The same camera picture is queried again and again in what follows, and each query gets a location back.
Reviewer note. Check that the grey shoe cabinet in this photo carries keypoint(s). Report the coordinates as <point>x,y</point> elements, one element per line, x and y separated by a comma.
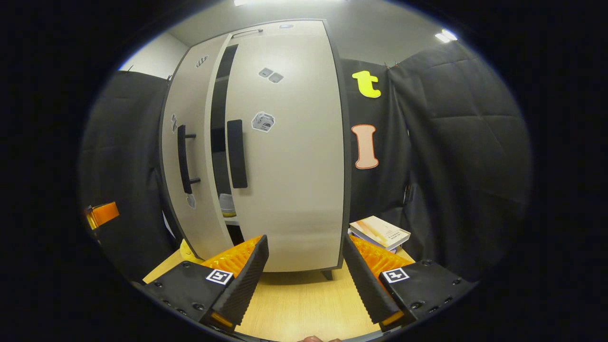
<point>217,161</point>

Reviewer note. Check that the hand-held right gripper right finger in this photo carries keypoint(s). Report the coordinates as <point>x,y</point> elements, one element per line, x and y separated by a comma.
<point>363,287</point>

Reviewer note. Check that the yellow object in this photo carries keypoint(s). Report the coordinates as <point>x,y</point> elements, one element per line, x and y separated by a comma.
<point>187,253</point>

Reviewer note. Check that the black backdrop cloth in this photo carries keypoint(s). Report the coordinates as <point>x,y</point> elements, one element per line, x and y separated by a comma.
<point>475,166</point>

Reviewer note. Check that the cream cover book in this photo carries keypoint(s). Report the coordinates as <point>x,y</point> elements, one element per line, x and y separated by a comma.
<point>380,232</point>

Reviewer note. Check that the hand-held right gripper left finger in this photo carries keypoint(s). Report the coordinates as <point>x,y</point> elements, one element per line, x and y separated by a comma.
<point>242,285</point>

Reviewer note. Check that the small ceiling light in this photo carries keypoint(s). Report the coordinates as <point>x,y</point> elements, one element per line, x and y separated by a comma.
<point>445,36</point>

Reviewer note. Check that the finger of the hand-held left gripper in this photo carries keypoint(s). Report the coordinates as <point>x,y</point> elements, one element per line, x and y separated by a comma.
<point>104,213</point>

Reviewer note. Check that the white striped shoe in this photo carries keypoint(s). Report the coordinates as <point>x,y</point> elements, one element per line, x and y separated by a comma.
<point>228,204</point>

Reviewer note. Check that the grey shoe cabinet door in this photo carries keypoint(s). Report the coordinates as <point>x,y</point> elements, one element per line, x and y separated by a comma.
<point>197,95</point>
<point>294,190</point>

